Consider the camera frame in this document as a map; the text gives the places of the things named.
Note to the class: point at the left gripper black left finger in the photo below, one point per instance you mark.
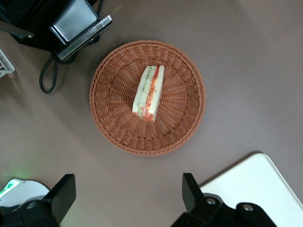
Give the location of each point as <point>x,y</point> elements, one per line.
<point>62,196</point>

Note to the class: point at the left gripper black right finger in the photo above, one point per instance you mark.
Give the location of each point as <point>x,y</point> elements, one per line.
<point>190,191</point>

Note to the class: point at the triangular sandwich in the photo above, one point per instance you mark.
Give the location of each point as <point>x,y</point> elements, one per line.
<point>148,94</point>

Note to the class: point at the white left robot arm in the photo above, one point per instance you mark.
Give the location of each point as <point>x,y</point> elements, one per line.
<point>28,191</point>

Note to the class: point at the cream rectangular tray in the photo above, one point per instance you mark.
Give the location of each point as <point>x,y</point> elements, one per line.
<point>260,182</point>

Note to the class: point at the round brown wicker basket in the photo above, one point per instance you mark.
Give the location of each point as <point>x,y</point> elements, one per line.
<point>118,99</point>

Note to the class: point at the grey metal bar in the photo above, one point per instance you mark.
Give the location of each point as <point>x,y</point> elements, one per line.
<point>85,37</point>

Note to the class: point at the black appliance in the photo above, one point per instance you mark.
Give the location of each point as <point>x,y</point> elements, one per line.
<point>30,14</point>

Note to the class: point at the grey steel box bracket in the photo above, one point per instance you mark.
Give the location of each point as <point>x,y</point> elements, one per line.
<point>73,21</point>

